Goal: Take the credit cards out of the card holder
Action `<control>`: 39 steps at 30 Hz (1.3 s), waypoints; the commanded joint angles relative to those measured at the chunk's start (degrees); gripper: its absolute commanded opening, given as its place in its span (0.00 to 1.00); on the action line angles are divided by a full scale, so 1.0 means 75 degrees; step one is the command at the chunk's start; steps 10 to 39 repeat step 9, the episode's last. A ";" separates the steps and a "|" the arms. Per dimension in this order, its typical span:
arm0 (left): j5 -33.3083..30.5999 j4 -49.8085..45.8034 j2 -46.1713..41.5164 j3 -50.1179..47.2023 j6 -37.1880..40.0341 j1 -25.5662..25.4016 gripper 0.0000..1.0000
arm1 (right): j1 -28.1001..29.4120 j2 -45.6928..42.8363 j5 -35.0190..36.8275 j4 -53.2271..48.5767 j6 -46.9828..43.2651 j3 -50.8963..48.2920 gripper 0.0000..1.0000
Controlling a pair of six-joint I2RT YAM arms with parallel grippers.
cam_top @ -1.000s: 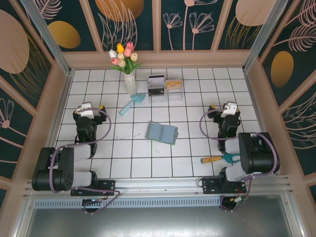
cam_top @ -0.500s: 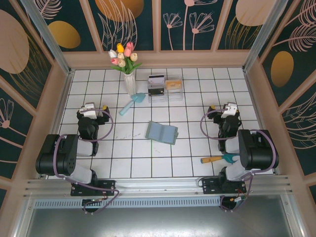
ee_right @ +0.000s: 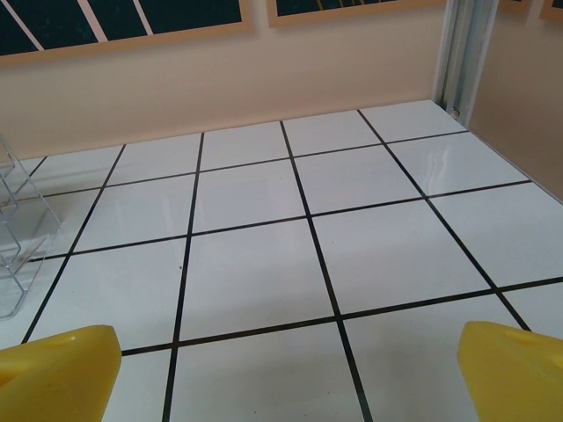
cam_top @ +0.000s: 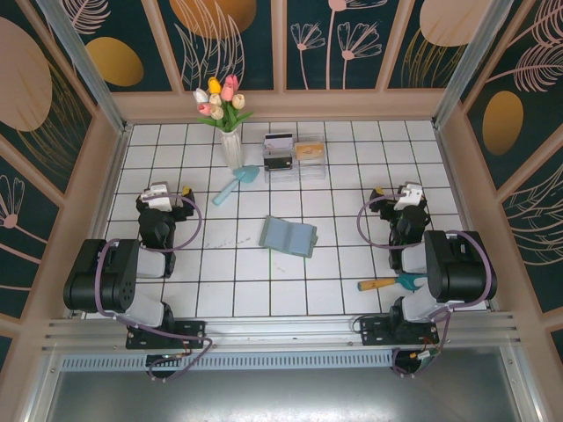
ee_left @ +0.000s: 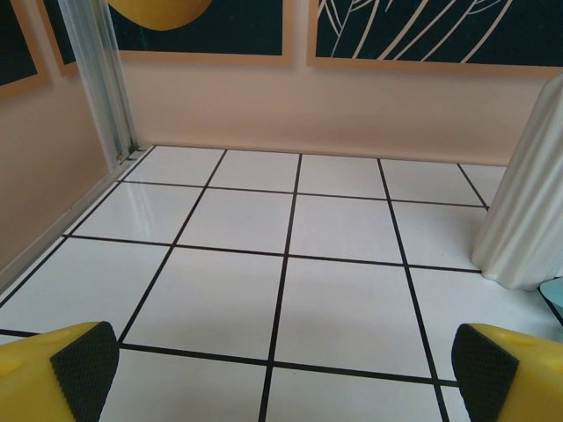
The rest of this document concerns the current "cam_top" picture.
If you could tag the green card holder wallet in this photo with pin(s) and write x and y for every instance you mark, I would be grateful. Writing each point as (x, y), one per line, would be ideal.
(286, 233)

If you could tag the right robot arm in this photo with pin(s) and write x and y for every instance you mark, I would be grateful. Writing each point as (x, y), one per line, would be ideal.
(462, 268)

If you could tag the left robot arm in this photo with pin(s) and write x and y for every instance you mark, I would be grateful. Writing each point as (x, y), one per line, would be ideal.
(110, 272)

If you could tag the clear acrylic card organizer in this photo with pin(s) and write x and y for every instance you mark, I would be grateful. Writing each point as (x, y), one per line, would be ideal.
(308, 176)

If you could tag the tan card stack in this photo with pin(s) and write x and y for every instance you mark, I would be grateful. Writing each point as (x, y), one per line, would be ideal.
(310, 151)

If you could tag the black card stack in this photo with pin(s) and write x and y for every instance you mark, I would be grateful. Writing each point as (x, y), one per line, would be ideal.
(277, 162)

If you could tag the white card stack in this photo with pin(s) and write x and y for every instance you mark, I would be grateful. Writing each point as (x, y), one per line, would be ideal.
(278, 141)

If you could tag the white ribbed vase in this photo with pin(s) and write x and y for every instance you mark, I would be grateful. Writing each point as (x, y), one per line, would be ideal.
(231, 151)

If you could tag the light blue plastic trowel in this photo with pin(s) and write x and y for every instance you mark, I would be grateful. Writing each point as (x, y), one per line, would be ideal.
(248, 174)

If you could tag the artificial tulip bouquet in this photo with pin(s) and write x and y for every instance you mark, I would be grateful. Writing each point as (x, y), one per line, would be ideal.
(220, 103)

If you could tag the grey metal sheet panel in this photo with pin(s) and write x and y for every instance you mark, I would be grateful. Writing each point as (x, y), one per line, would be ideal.
(281, 395)

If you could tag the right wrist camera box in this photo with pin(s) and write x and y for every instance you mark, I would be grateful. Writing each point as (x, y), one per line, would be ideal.
(409, 197)

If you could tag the aluminium side rail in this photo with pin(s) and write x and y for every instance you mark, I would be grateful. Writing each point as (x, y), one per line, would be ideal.
(457, 193)
(110, 184)

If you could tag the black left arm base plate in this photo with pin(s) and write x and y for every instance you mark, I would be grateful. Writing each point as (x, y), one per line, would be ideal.
(189, 332)

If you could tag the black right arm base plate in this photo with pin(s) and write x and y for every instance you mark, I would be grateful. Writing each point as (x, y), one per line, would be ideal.
(374, 329)

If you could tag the aluminium frame rail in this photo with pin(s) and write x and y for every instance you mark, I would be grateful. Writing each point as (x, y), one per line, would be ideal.
(281, 323)

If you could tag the aluminium corner post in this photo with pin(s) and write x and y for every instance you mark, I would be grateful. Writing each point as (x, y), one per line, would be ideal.
(470, 61)
(83, 66)

